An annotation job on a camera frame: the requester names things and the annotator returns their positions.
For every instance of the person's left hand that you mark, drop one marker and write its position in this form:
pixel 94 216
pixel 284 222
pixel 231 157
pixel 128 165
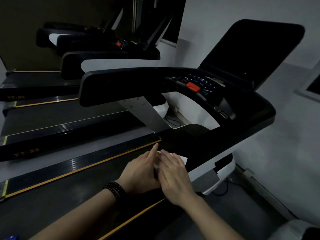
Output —
pixel 140 174

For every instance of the person's right hand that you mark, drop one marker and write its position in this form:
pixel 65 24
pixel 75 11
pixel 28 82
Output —
pixel 175 179

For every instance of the white wet wipe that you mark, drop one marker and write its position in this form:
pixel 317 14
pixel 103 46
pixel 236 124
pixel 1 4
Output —
pixel 182 159

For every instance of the black treadmill with lettered belt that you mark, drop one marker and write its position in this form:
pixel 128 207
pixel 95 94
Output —
pixel 50 204

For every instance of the blue white wet wipe pack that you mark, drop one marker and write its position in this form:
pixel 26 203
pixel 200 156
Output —
pixel 12 238

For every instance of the person's left forearm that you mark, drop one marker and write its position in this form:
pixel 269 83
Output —
pixel 80 217

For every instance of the person's right forearm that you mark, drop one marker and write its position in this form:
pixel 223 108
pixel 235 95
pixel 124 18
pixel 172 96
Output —
pixel 212 219

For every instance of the black treadmill with orange lettering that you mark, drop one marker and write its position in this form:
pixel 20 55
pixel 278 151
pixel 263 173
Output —
pixel 62 122

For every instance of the black treadmill beside brown panel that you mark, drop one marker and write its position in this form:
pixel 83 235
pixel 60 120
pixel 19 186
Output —
pixel 37 82

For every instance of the brown partition panel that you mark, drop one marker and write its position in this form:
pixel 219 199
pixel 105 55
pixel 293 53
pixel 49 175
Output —
pixel 25 22

